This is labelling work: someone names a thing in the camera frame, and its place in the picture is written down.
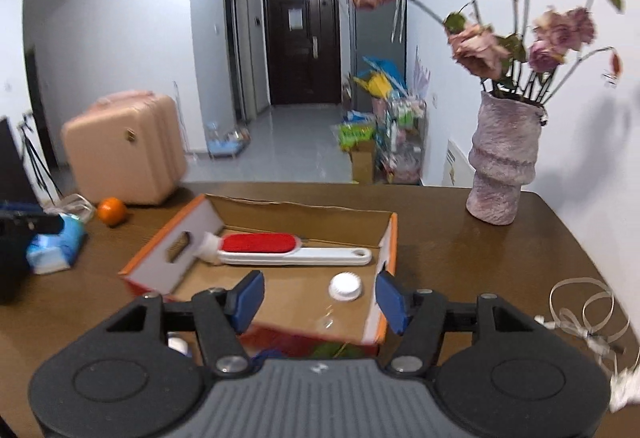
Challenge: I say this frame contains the black tripod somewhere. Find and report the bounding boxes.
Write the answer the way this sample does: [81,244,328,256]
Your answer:
[17,113,63,206]

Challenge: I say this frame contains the orange red cardboard box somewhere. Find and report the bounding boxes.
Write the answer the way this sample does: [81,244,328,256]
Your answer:
[119,193,399,361]

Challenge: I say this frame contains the bunch of dried pink roses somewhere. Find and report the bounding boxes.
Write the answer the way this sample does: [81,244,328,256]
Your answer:
[347,0,640,106]

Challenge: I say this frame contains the white ribbed lid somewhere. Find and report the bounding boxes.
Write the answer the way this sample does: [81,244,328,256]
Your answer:
[328,272,362,302]

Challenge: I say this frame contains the orange fruit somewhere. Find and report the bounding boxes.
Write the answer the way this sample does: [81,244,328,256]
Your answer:
[96,197,127,226]

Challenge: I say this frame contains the red white lint brush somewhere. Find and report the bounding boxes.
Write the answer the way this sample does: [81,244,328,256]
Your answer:
[215,232,373,267]

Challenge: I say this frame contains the green snack packet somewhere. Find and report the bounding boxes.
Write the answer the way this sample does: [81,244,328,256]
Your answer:
[337,120,376,151]

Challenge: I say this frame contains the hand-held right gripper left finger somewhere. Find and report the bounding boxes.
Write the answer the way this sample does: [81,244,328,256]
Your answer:
[102,270,266,376]

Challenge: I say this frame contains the pink textured vase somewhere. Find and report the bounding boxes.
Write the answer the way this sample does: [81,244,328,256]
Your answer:
[466,90,547,225]

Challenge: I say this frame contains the blue tissue pack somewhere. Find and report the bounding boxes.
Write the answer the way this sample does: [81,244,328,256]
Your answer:
[26,213,87,275]

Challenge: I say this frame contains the pink hard suitcase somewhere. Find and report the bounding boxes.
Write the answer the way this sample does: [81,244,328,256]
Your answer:
[61,90,188,206]

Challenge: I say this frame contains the black paper bag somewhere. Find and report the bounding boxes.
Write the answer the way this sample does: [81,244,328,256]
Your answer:
[0,117,41,206]

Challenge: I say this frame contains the interior door frame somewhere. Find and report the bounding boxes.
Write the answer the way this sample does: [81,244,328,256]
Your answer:
[223,0,249,124]

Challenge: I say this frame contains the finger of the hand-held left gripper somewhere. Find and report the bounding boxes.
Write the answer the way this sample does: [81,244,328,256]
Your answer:
[0,213,66,235]
[0,201,46,216]

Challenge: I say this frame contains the brown floor carton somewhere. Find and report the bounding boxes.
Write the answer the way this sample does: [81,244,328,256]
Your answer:
[350,140,376,184]

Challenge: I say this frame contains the blue plastic item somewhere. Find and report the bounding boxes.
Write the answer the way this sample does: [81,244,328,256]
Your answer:
[362,55,403,86]

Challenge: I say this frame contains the dark brown entrance door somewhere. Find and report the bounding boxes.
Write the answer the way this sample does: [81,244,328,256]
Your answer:
[263,0,342,106]

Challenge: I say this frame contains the wire rack with bottles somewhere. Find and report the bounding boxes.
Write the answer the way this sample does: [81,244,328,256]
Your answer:
[372,95,427,185]

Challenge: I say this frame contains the purple decorative branches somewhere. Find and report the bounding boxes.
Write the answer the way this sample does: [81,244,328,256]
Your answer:
[412,45,432,95]

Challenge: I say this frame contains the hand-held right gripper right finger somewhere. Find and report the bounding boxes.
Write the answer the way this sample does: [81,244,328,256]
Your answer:
[375,270,541,376]

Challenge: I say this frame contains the yellow watering can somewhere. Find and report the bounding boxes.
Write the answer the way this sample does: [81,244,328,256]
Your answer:
[352,70,391,97]

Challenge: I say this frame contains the grey refrigerator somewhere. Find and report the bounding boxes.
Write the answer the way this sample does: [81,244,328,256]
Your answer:
[350,0,407,84]

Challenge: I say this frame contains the white earphone cable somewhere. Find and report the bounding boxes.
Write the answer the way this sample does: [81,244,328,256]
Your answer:
[535,278,631,355]

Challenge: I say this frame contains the blue floor basket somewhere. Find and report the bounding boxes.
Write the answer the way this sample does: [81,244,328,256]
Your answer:
[206,120,251,160]

